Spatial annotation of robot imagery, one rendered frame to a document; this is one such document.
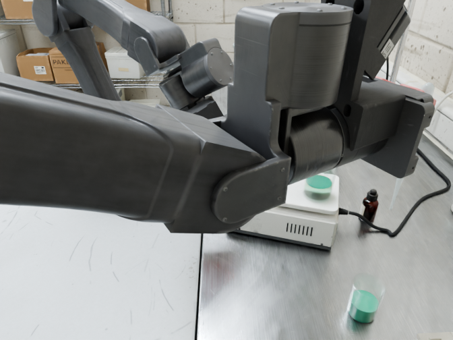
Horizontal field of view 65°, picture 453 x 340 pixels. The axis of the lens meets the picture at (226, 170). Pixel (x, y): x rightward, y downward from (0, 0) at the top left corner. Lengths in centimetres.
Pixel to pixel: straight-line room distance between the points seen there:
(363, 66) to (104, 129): 18
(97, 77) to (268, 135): 56
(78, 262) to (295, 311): 37
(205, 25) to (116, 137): 281
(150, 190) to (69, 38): 59
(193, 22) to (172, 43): 238
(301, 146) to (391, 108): 8
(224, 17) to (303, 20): 274
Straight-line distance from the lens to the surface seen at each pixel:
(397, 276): 67
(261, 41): 22
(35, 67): 298
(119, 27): 62
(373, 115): 28
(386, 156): 33
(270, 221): 64
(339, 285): 62
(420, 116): 31
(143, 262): 64
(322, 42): 23
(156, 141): 18
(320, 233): 64
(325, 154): 27
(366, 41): 27
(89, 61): 75
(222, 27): 297
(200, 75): 53
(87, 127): 17
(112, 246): 69
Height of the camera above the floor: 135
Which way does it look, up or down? 31 degrees down
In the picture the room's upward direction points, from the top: straight up
